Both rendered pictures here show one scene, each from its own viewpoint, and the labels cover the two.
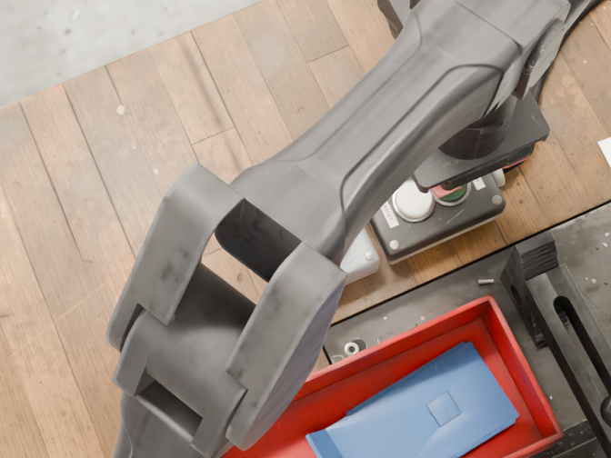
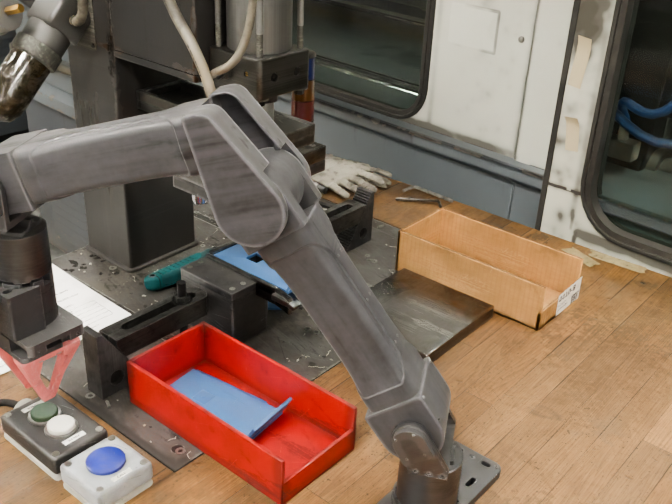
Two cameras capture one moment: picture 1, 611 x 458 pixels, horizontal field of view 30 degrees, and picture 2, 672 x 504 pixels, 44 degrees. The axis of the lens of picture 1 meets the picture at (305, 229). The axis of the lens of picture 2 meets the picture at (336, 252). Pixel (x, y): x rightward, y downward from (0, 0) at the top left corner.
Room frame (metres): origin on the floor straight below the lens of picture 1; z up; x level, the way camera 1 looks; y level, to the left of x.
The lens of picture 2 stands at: (0.45, 0.65, 1.54)
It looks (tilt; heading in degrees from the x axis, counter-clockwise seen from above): 28 degrees down; 237
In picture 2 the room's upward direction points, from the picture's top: 3 degrees clockwise
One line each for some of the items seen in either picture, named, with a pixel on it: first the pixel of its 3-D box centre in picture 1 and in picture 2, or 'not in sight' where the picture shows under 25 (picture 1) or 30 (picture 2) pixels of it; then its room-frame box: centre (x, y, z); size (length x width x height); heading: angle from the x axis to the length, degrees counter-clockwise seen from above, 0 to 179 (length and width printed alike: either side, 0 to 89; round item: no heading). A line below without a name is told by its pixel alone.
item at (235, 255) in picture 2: not in sight; (271, 258); (-0.02, -0.21, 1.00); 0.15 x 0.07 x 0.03; 108
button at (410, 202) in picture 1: (413, 202); (61, 430); (0.30, -0.09, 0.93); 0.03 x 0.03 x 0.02
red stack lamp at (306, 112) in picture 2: not in sight; (302, 108); (-0.21, -0.47, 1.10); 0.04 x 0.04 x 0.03
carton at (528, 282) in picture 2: not in sight; (487, 266); (-0.36, -0.15, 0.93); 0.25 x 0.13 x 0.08; 108
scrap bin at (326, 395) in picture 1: (375, 437); (238, 404); (0.12, -0.03, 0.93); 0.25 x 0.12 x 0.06; 108
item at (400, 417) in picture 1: (413, 425); (222, 398); (0.12, -0.07, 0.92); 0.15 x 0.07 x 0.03; 115
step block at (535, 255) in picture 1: (543, 290); (114, 353); (0.21, -0.18, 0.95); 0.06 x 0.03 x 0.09; 18
